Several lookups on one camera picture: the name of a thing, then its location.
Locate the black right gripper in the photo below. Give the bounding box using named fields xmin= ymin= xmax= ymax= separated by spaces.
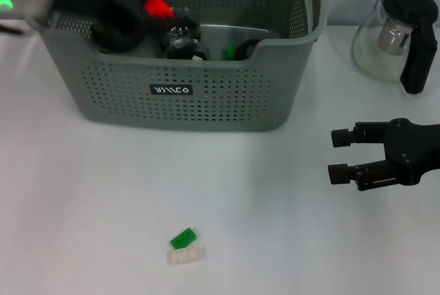
xmin=327 ymin=118 xmax=440 ymax=192

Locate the bright red translucent brick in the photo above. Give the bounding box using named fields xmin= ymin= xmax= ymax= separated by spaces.
xmin=143 ymin=0 xmax=176 ymax=21

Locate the glass teacup black holder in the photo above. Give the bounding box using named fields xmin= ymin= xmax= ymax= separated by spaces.
xmin=163 ymin=37 xmax=211 ymax=61
xmin=235 ymin=39 xmax=262 ymax=61
xmin=156 ymin=6 xmax=203 ymax=40

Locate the green toy brick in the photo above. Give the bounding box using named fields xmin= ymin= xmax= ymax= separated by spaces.
xmin=221 ymin=43 xmax=237 ymax=61
xmin=170 ymin=226 xmax=199 ymax=250

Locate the grey perforated storage bin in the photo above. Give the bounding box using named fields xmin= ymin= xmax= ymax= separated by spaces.
xmin=24 ymin=0 xmax=328 ymax=133

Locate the black clay teapot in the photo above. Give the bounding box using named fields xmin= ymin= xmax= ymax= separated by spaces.
xmin=91 ymin=16 xmax=145 ymax=54

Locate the glass pitcher black handle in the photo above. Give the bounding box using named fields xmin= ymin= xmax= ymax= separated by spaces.
xmin=351 ymin=0 xmax=440 ymax=95

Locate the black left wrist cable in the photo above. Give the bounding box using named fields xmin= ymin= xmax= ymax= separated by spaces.
xmin=0 ymin=23 xmax=25 ymax=36

